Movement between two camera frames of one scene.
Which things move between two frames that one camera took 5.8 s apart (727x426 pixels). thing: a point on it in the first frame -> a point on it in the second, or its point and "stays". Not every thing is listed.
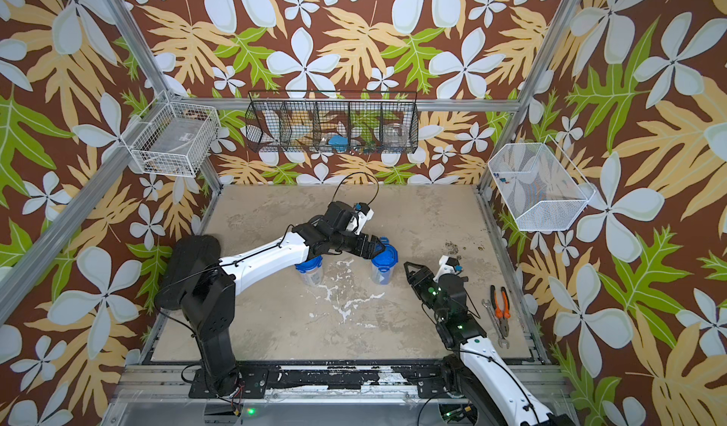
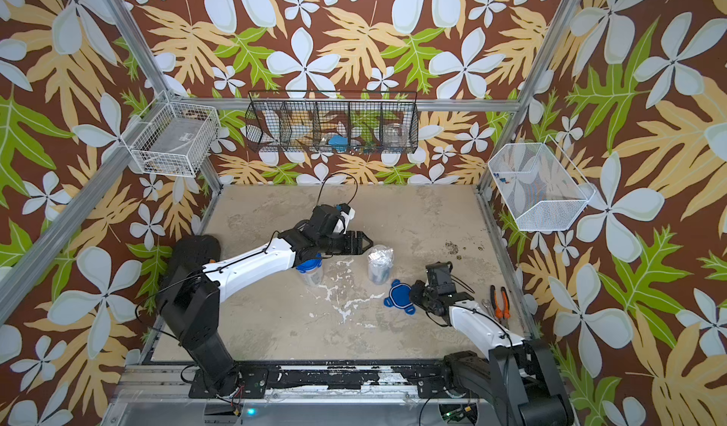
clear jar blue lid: x=310 y=270 stays
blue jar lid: x=387 y=258 -> x=400 y=295
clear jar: x=382 y=268 stays
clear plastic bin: x=541 y=189 stays
